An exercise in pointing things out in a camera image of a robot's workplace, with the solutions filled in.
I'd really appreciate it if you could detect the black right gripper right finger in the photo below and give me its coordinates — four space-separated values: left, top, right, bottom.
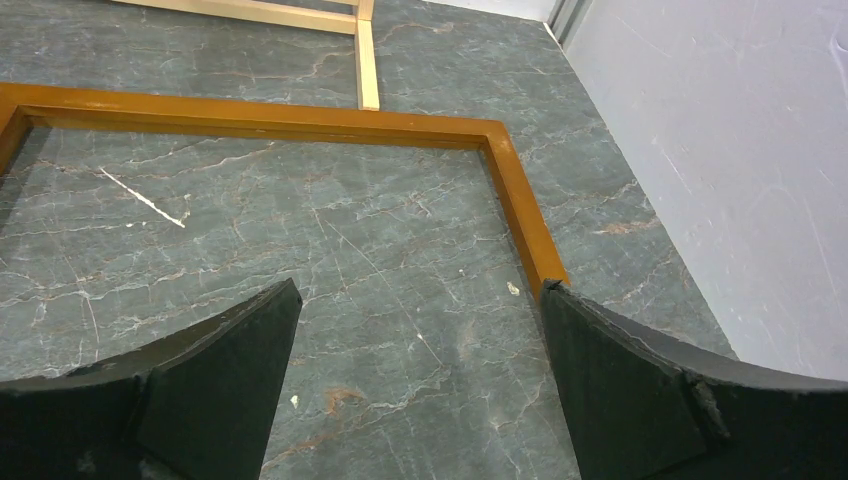
540 280 847 479

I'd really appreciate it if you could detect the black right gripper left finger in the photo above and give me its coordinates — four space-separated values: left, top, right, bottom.
1 279 303 479

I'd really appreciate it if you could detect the brown wooden picture frame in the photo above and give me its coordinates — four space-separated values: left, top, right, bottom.
1 83 569 296

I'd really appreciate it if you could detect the light wooden clothes rack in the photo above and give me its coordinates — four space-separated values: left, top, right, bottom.
121 0 380 111

